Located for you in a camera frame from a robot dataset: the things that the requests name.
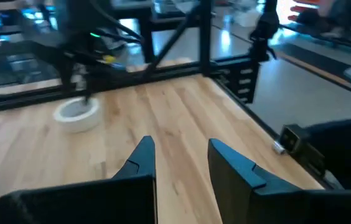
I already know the small silver black-faced camera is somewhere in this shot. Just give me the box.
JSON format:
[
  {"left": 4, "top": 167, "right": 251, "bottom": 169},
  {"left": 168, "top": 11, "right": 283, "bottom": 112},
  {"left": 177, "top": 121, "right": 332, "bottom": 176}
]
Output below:
[{"left": 271, "top": 124, "right": 310, "bottom": 156}]

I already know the black aluminium table frame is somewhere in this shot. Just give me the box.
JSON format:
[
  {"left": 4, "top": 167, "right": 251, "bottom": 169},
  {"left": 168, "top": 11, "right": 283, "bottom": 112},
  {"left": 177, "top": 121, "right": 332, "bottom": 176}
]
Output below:
[{"left": 0, "top": 0, "right": 344, "bottom": 190}]

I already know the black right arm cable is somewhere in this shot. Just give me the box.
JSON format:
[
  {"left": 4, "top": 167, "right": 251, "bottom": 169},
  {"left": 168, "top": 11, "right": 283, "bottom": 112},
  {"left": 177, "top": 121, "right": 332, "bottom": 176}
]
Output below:
[{"left": 91, "top": 0, "right": 144, "bottom": 43}]

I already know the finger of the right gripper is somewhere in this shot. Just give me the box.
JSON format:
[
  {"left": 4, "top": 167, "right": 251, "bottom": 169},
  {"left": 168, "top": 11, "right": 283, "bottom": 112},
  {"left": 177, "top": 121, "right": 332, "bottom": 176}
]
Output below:
[
  {"left": 57, "top": 58, "right": 74, "bottom": 93},
  {"left": 80, "top": 71, "right": 97, "bottom": 105}
]

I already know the person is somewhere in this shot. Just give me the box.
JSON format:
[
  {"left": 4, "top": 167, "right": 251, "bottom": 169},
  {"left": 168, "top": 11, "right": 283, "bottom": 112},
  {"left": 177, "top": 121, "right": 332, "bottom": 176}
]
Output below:
[{"left": 306, "top": 118, "right": 351, "bottom": 190}]

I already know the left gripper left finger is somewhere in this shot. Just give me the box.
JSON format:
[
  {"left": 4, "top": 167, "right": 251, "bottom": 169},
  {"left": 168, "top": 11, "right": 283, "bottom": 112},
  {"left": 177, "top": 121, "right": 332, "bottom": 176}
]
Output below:
[{"left": 113, "top": 136, "right": 157, "bottom": 180}]

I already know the white tape roll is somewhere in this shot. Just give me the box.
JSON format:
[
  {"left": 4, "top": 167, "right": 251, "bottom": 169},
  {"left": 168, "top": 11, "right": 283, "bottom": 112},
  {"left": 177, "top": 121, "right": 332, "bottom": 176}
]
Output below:
[{"left": 53, "top": 96, "right": 101, "bottom": 134}]

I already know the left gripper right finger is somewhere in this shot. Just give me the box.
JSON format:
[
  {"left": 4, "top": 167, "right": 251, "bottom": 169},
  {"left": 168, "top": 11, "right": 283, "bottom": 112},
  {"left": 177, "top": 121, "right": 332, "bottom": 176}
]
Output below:
[{"left": 207, "top": 138, "right": 304, "bottom": 224}]

